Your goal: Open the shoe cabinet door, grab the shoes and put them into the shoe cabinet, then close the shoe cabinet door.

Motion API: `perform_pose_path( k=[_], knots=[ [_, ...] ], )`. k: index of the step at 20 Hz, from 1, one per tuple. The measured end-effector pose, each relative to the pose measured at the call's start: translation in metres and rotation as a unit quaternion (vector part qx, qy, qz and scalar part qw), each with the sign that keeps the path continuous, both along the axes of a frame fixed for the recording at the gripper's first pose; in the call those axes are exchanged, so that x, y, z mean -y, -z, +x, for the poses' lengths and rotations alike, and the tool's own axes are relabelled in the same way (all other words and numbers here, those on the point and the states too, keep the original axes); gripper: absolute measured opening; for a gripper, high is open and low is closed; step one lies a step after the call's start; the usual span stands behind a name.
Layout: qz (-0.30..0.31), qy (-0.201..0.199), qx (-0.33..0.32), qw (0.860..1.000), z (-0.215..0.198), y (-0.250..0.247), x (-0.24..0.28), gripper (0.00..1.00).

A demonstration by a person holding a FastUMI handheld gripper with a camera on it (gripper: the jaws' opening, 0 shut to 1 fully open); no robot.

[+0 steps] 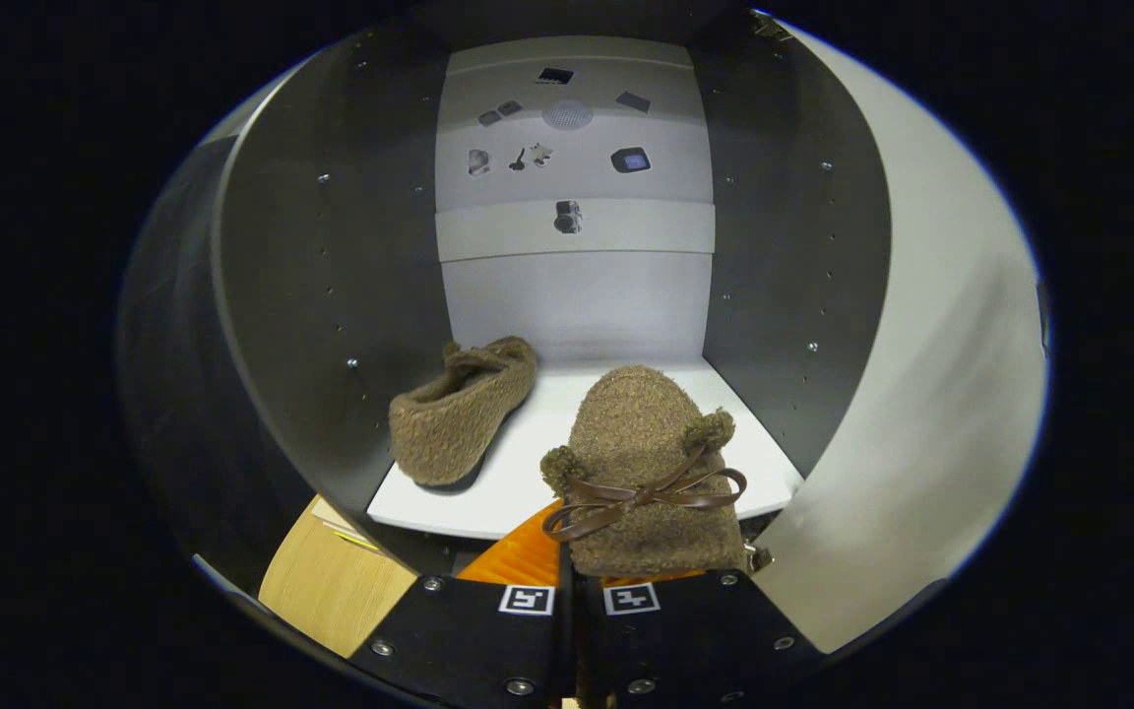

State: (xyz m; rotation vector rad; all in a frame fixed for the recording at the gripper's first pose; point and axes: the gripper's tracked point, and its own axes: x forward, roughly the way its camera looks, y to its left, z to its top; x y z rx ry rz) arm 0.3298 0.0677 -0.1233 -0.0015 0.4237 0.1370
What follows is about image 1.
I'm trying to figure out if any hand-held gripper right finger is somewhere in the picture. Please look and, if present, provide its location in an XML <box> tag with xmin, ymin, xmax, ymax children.
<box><xmin>577</xmin><ymin>566</ymin><xmax>829</xmax><ymax>709</ymax></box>

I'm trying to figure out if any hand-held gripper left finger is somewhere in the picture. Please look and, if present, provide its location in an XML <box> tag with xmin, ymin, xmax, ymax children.
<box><xmin>346</xmin><ymin>497</ymin><xmax>578</xmax><ymax>709</ymax></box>

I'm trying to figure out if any brown fluffy shoe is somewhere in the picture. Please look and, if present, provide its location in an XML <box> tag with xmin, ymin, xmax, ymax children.
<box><xmin>539</xmin><ymin>365</ymin><xmax>748</xmax><ymax>578</ymax></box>
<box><xmin>389</xmin><ymin>336</ymin><xmax>539</xmax><ymax>487</ymax></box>

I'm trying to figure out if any dark grey shoe cabinet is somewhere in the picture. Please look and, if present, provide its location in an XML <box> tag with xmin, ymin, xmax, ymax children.
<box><xmin>211</xmin><ymin>10</ymin><xmax>893</xmax><ymax>582</ymax></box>

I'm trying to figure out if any beige book red print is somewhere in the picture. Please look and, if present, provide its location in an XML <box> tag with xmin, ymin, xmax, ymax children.
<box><xmin>309</xmin><ymin>495</ymin><xmax>386</xmax><ymax>554</ymax></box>

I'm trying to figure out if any black backdrop cloth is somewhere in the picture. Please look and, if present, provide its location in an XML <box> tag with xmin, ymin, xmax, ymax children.
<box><xmin>114</xmin><ymin>133</ymin><xmax>312</xmax><ymax>592</ymax></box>

